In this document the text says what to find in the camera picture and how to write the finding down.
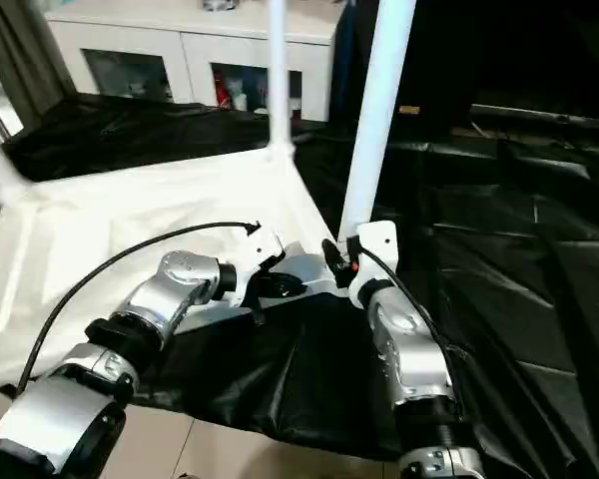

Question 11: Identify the white plastic table top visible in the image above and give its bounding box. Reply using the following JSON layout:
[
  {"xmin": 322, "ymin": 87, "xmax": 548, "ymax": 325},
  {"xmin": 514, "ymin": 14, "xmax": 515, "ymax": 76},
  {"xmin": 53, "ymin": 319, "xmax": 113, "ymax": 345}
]
[{"xmin": 0, "ymin": 144, "xmax": 353, "ymax": 400}]

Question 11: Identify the black mat cover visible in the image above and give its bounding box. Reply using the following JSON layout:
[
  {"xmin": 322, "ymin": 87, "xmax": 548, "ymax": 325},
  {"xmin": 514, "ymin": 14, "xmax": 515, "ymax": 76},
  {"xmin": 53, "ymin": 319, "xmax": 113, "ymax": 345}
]
[{"xmin": 0, "ymin": 94, "xmax": 599, "ymax": 479}]

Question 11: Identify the black case with gold label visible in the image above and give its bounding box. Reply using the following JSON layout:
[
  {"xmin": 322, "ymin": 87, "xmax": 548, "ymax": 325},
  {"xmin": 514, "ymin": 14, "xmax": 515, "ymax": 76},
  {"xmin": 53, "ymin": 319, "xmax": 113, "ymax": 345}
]
[{"xmin": 333, "ymin": 0, "xmax": 475, "ymax": 136}]

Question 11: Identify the grey metal rod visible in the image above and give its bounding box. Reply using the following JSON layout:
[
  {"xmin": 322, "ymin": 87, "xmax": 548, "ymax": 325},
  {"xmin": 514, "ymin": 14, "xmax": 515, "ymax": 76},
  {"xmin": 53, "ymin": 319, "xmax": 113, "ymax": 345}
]
[{"xmin": 471, "ymin": 104, "xmax": 599, "ymax": 129}]

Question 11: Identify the white cabinet with glass doors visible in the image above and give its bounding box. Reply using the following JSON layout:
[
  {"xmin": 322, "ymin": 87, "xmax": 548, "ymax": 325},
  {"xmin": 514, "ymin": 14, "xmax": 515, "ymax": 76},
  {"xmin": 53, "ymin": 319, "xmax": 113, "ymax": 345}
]
[{"xmin": 44, "ymin": 0, "xmax": 340, "ymax": 121}]

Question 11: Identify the grey curtain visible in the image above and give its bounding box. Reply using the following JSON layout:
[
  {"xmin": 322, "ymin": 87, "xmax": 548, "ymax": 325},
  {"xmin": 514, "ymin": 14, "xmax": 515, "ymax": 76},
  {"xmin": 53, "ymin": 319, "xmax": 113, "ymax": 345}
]
[{"xmin": 0, "ymin": 0, "xmax": 76, "ymax": 131}]

